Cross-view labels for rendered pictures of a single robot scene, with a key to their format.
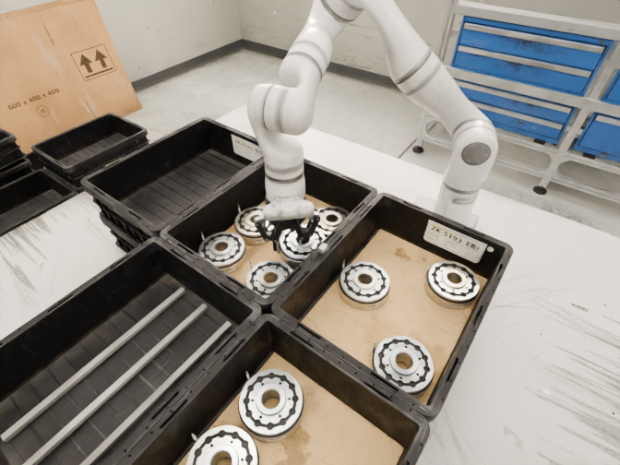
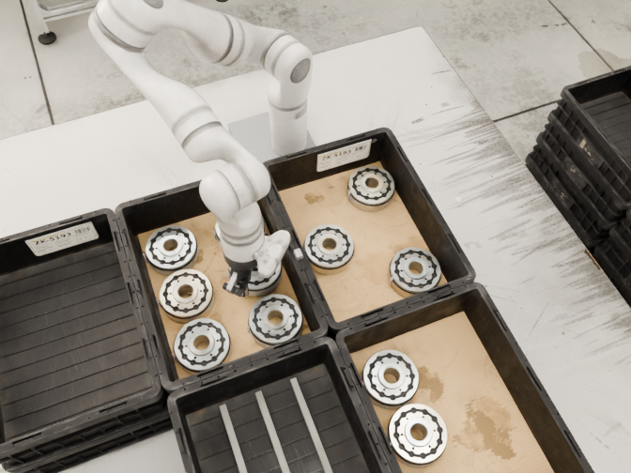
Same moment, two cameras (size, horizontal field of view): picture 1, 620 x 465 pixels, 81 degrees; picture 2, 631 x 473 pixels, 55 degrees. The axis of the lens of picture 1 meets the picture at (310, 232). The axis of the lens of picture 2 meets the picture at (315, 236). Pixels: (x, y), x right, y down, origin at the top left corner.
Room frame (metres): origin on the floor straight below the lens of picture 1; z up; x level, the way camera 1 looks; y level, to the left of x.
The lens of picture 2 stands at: (0.19, 0.44, 1.92)
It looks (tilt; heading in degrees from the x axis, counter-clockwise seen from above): 59 degrees down; 299
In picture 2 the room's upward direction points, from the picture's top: 4 degrees clockwise
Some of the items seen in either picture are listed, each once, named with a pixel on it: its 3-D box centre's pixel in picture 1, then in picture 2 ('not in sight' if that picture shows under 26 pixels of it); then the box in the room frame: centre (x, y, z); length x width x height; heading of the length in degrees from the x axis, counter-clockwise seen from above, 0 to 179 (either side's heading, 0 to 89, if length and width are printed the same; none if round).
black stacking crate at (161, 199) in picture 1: (190, 183); (62, 332); (0.77, 0.32, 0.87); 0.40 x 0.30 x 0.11; 144
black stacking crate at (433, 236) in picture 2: (395, 295); (360, 234); (0.41, -0.17, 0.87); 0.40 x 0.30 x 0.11; 144
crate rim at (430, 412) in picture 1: (399, 279); (362, 221); (0.41, -0.17, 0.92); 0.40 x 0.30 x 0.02; 144
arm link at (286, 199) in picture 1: (286, 186); (252, 238); (0.52, 0.04, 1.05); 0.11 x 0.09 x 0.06; 8
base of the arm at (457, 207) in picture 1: (453, 208); (287, 120); (0.73, -0.38, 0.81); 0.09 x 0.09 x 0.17; 61
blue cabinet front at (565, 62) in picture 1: (511, 81); not in sight; (2.06, -1.14, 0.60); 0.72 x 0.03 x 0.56; 55
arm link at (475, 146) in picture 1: (470, 158); (286, 72); (0.73, -0.38, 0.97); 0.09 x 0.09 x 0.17; 76
